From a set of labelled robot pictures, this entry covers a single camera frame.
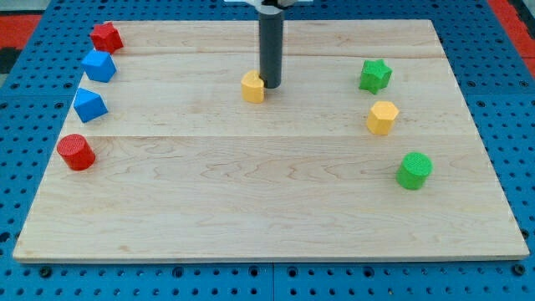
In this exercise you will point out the green star block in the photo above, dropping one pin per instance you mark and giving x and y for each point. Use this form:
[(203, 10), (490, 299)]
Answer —
[(375, 75)]

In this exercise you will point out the blue cube block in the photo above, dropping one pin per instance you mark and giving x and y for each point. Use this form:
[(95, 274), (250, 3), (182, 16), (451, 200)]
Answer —
[(99, 66)]

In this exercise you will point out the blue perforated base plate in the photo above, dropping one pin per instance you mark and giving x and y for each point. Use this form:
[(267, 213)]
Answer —
[(490, 46)]

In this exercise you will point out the red star block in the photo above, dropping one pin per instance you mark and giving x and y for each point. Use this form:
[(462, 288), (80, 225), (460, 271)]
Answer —
[(106, 37)]

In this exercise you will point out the green cylinder block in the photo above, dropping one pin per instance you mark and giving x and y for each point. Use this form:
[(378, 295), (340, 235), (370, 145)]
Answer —
[(414, 170)]

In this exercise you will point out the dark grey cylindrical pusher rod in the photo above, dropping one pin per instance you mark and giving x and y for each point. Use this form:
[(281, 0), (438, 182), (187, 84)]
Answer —
[(270, 27)]

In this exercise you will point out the red cylinder block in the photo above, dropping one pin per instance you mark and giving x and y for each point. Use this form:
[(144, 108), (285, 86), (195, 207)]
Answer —
[(76, 152)]

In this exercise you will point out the blue pyramid-like block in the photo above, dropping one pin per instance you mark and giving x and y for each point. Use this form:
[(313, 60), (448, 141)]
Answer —
[(89, 105)]

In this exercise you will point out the yellow heart block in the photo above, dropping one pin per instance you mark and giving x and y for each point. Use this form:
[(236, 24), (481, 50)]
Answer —
[(252, 87)]

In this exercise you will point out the yellow hexagon block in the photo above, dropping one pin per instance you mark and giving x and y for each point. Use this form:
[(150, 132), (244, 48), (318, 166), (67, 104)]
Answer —
[(381, 118)]

